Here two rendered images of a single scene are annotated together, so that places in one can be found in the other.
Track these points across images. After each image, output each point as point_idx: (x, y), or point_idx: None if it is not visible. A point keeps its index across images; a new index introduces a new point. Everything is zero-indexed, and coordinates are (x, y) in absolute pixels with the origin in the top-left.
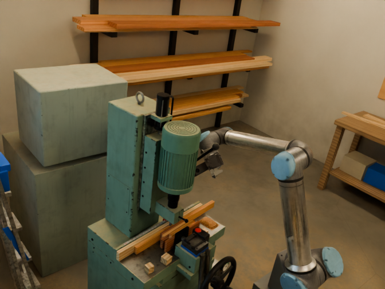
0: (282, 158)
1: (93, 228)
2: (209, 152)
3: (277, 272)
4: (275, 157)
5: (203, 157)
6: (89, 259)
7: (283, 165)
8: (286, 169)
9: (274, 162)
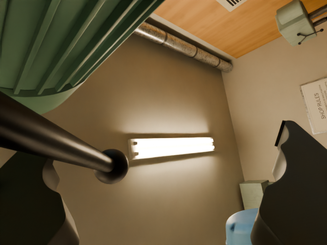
0: (233, 214)
1: None
2: (105, 157)
3: None
4: (230, 223)
5: (55, 194)
6: None
7: (248, 212)
8: (257, 209)
9: (243, 220)
